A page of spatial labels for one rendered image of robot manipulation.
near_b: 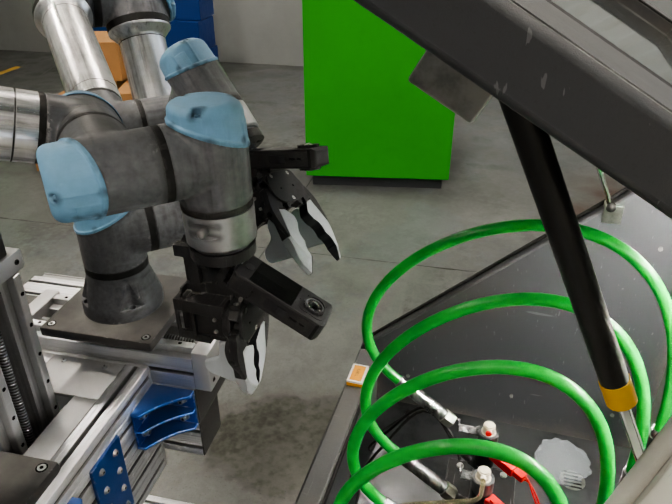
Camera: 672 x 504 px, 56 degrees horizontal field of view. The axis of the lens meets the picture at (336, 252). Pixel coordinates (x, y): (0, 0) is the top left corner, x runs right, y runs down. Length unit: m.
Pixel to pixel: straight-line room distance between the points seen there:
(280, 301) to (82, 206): 0.22
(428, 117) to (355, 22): 0.73
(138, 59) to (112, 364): 0.57
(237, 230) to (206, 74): 0.31
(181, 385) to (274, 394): 1.33
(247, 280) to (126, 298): 0.59
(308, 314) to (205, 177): 0.18
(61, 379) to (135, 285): 0.22
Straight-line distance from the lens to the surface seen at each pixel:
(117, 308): 1.23
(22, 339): 1.17
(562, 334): 1.19
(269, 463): 2.34
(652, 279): 0.76
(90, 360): 1.33
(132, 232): 1.18
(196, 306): 0.71
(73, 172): 0.60
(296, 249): 0.81
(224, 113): 0.60
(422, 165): 4.22
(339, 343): 2.82
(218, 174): 0.62
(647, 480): 0.43
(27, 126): 0.71
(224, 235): 0.64
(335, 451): 1.07
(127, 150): 0.60
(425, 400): 0.89
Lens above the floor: 1.73
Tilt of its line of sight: 30 degrees down
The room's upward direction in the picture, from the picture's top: straight up
